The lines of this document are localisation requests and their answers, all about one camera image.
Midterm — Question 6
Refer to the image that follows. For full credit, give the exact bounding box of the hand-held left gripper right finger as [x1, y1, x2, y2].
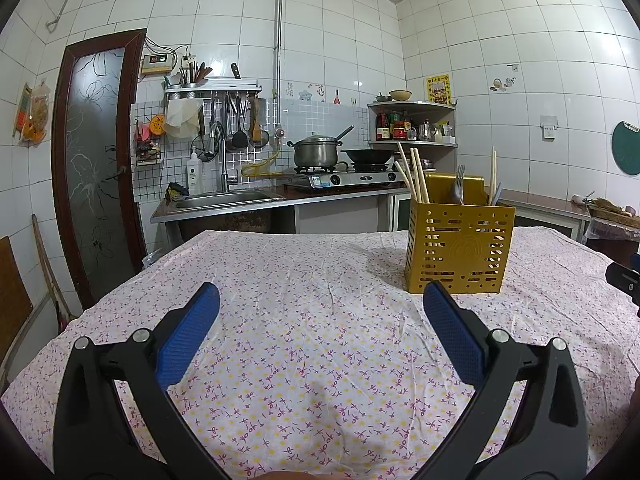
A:
[415, 280, 590, 480]

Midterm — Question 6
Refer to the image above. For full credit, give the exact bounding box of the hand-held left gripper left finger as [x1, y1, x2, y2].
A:
[52, 281, 236, 480]

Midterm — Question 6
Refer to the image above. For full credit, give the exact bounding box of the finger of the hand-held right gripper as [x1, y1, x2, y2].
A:
[604, 252, 640, 317]

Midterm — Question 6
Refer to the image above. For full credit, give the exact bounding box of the yellow perforated utensil holder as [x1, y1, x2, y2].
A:
[404, 172, 517, 295]

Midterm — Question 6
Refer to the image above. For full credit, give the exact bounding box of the green handled fork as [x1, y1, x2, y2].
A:
[452, 164, 467, 206]

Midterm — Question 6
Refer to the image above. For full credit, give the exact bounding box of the woven basket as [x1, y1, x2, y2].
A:
[587, 199, 640, 221]

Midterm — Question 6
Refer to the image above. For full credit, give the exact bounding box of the floral tablecloth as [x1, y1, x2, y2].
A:
[0, 225, 640, 480]

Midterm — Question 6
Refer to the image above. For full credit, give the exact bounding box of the steel sink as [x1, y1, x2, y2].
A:
[172, 189, 286, 210]

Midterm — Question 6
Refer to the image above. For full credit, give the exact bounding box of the green round board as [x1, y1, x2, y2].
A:
[611, 120, 640, 177]

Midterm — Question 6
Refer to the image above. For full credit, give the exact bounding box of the wooden stick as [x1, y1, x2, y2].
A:
[31, 214, 78, 333]

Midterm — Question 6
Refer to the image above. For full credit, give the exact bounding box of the white soap bottle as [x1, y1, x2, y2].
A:
[186, 146, 202, 188]

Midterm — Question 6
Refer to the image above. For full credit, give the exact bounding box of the steel faucet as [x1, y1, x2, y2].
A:
[207, 122, 238, 193]

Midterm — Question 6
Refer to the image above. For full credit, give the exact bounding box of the brown kitchen counter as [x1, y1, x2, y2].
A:
[150, 182, 593, 226]

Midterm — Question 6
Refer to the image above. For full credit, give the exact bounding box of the steel gas stove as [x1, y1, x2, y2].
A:
[282, 165, 407, 190]

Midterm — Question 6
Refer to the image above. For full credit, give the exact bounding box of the black wok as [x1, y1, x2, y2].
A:
[340, 147, 401, 165]

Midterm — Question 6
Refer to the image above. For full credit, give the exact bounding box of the brown frosted glass door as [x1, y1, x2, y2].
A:
[51, 28, 148, 311]

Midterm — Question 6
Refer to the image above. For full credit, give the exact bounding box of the black hanging spatula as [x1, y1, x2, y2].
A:
[230, 95, 248, 151]

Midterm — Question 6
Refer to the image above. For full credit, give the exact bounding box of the row of sauce bottles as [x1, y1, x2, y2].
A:
[375, 111, 412, 141]

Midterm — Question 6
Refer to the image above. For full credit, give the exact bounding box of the white hanging bag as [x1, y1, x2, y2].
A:
[165, 100, 203, 140]

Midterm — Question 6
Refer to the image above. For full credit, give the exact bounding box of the steel cooking pot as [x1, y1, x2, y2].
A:
[286, 131, 343, 168]

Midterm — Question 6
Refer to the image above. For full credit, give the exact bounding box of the hanging wooden cutting board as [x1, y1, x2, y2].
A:
[248, 97, 268, 147]

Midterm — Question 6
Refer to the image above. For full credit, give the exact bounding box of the grey corner shelf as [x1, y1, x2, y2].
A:
[367, 100, 458, 148]

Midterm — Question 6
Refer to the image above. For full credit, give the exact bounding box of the utensil cup with chopsticks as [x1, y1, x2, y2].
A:
[177, 61, 213, 87]

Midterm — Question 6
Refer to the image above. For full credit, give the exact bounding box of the hanging orange plastic bag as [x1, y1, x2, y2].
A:
[14, 80, 52, 147]

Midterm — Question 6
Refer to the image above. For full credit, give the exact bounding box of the brown control box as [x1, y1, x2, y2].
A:
[140, 52, 174, 75]

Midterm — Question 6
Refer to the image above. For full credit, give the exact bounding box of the yellow hose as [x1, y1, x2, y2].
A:
[240, 147, 283, 178]

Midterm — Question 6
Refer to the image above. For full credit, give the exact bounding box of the yellow wall poster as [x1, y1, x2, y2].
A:
[426, 74, 452, 106]

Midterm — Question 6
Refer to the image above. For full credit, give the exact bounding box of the steel wall rack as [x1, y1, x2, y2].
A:
[165, 78, 262, 101]

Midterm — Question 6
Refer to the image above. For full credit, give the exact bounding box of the steel wall pipe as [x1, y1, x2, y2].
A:
[272, 0, 286, 98]

